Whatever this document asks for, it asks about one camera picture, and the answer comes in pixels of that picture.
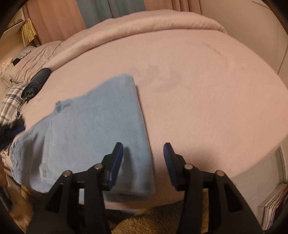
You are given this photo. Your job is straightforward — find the wide pink curtain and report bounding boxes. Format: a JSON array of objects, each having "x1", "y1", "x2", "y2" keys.
[{"x1": 22, "y1": 0, "x2": 87, "y2": 45}]

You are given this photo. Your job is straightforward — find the pink pillow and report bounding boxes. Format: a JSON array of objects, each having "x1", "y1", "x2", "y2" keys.
[{"x1": 10, "y1": 40, "x2": 62, "y2": 82}]

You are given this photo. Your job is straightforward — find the light blue denim pants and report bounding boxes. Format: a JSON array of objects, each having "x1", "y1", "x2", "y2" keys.
[{"x1": 10, "y1": 74, "x2": 156, "y2": 202}]

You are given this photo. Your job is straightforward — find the stack of magazines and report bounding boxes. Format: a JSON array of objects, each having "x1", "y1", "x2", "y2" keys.
[{"x1": 262, "y1": 183, "x2": 288, "y2": 231}]

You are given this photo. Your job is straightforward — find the white bedside shelf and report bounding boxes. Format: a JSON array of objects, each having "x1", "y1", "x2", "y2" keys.
[{"x1": 256, "y1": 146, "x2": 288, "y2": 232}]

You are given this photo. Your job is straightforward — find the dark rolled cloth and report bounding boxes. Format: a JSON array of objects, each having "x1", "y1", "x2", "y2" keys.
[{"x1": 21, "y1": 67, "x2": 52, "y2": 100}]

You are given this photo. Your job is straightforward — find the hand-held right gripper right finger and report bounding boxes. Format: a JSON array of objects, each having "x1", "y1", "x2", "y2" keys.
[{"x1": 163, "y1": 142, "x2": 264, "y2": 234}]

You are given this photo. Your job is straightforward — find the plaid pillow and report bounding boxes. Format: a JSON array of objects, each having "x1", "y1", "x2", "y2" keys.
[{"x1": 0, "y1": 83, "x2": 28, "y2": 126}]

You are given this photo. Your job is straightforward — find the yellow tassel hanging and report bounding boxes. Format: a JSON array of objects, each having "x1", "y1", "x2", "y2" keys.
[{"x1": 21, "y1": 19, "x2": 37, "y2": 44}]

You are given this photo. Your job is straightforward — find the checked cloth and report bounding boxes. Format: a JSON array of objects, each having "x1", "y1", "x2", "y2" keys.
[{"x1": 12, "y1": 46, "x2": 37, "y2": 61}]

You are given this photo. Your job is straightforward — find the narrow pink curtain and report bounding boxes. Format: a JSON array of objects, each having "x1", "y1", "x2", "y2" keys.
[{"x1": 143, "y1": 0, "x2": 203, "y2": 14}]

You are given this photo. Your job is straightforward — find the pink duvet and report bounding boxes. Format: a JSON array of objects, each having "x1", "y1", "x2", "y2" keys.
[{"x1": 51, "y1": 9, "x2": 228, "y2": 70}]

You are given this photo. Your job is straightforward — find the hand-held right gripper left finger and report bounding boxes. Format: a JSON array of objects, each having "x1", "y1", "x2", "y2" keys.
[{"x1": 26, "y1": 142, "x2": 124, "y2": 234}]

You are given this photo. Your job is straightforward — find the teal curtain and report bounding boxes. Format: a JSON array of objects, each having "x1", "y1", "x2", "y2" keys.
[{"x1": 75, "y1": 0, "x2": 147, "y2": 28}]

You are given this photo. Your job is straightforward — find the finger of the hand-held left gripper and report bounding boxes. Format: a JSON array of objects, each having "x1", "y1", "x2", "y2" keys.
[{"x1": 0, "y1": 119, "x2": 26, "y2": 150}]

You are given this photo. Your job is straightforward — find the tan shaggy rug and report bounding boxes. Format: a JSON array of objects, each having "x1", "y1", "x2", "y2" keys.
[{"x1": 9, "y1": 180, "x2": 207, "y2": 234}]

